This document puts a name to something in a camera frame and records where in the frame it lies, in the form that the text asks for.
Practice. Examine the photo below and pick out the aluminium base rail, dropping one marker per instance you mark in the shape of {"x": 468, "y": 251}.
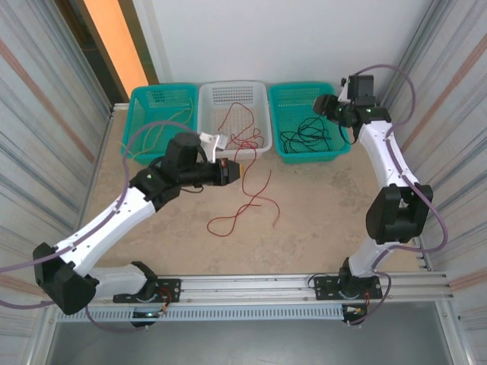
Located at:
{"x": 247, "y": 283}

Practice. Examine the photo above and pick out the orange door panel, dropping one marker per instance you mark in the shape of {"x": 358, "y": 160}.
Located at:
{"x": 114, "y": 38}

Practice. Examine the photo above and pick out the aluminium enclosure frame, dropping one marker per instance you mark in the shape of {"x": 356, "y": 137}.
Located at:
{"x": 118, "y": 104}

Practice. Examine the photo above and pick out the teal plastic basket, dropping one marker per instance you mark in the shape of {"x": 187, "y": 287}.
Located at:
{"x": 160, "y": 99}
{"x": 289, "y": 102}

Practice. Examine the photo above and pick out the dark brown door frame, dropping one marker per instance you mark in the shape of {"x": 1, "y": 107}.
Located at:
{"x": 139, "y": 42}

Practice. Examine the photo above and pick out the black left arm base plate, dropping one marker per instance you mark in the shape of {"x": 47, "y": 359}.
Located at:
{"x": 169, "y": 285}

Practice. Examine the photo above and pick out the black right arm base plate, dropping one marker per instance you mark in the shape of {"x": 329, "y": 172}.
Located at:
{"x": 323, "y": 287}

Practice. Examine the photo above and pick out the grey metal sheet panel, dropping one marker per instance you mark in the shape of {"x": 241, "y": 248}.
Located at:
{"x": 247, "y": 342}

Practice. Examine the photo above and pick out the white plastic basket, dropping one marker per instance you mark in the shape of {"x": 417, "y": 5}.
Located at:
{"x": 228, "y": 95}

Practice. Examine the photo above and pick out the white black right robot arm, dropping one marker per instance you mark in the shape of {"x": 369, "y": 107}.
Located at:
{"x": 384, "y": 159}

